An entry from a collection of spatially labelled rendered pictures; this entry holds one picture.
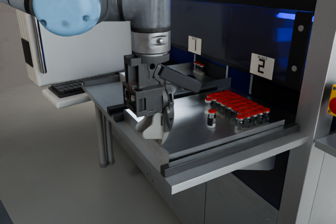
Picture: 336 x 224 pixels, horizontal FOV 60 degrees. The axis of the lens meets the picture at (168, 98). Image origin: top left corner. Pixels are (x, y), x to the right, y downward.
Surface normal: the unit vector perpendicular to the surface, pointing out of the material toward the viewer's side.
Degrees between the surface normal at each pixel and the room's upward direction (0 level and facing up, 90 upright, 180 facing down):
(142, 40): 90
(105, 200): 0
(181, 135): 0
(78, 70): 90
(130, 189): 0
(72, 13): 90
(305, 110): 90
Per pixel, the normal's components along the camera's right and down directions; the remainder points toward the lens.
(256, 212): -0.87, 0.18
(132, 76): 0.49, 0.32
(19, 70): 0.67, 0.27
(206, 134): 0.00, -0.93
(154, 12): 0.24, 0.37
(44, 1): 0.00, 0.37
